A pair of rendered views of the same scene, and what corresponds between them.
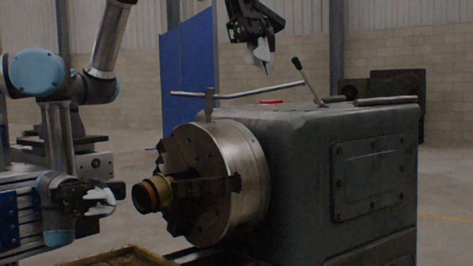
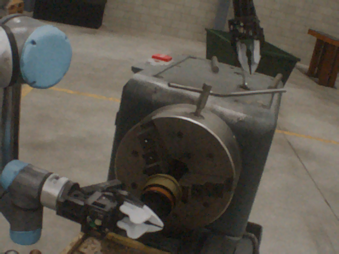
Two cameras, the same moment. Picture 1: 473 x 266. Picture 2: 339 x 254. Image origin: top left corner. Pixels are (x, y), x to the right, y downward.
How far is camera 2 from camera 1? 0.89 m
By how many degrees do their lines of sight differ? 38
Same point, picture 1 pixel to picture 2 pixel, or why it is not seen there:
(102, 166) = not seen: hidden behind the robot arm
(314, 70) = not seen: outside the picture
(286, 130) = (261, 129)
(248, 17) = (255, 22)
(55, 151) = (8, 133)
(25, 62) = (43, 49)
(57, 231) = (35, 231)
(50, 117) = (9, 94)
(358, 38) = not seen: outside the picture
